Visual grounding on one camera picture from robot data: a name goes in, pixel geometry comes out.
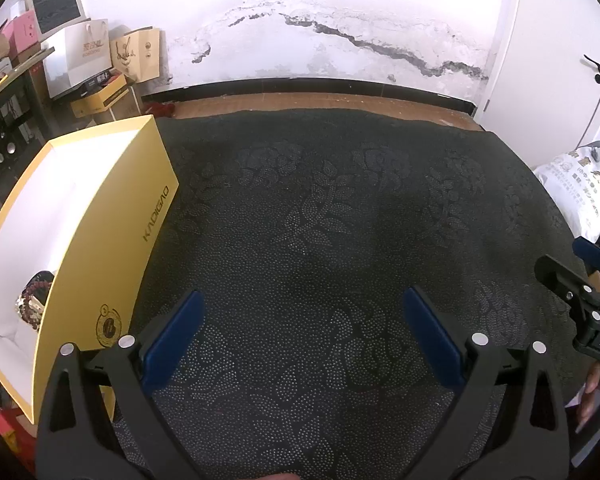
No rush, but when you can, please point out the black desk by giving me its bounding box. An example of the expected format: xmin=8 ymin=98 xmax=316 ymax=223
xmin=0 ymin=47 xmax=55 ymax=140

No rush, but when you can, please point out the white door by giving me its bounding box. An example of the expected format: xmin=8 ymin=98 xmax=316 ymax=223
xmin=480 ymin=0 xmax=600 ymax=166

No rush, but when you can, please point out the black speaker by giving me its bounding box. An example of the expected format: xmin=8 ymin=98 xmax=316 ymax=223
xmin=0 ymin=128 xmax=27 ymax=169

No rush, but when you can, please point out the dark red floor item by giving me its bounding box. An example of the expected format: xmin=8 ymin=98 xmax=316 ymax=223
xmin=145 ymin=102 xmax=175 ymax=118

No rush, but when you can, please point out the brown paper shopping bag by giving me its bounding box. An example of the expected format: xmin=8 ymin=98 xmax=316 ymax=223
xmin=110 ymin=27 xmax=161 ymax=82

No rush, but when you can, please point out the flat yellow box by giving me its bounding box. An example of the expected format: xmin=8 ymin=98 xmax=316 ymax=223
xmin=70 ymin=75 xmax=129 ymax=118

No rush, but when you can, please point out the white paper shopping bag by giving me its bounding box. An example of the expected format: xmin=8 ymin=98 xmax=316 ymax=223
xmin=42 ymin=20 xmax=112 ymax=99

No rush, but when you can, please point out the gold black wrist watch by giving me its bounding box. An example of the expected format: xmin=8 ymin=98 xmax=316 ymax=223
xmin=15 ymin=294 xmax=45 ymax=330

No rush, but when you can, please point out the white printed plastic bag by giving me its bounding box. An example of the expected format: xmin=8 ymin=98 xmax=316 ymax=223
xmin=533 ymin=141 xmax=600 ymax=242

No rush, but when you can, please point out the black patterned tablecloth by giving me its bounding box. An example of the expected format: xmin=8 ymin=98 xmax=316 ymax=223
xmin=132 ymin=110 xmax=590 ymax=479

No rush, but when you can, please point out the person's right hand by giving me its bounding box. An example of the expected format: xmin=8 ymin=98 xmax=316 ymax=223
xmin=577 ymin=362 xmax=600 ymax=426

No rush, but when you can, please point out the black door handle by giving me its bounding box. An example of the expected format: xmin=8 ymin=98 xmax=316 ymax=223
xmin=583 ymin=55 xmax=600 ymax=84

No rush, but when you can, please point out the pink box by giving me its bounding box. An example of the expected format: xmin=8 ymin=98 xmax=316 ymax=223
xmin=2 ymin=10 xmax=40 ymax=60

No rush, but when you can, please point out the yellow open cardboard box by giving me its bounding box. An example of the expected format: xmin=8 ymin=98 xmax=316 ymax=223
xmin=0 ymin=115 xmax=178 ymax=422

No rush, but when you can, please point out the brown cardboard box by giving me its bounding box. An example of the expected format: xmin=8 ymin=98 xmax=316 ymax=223
xmin=93 ymin=87 xmax=143 ymax=125

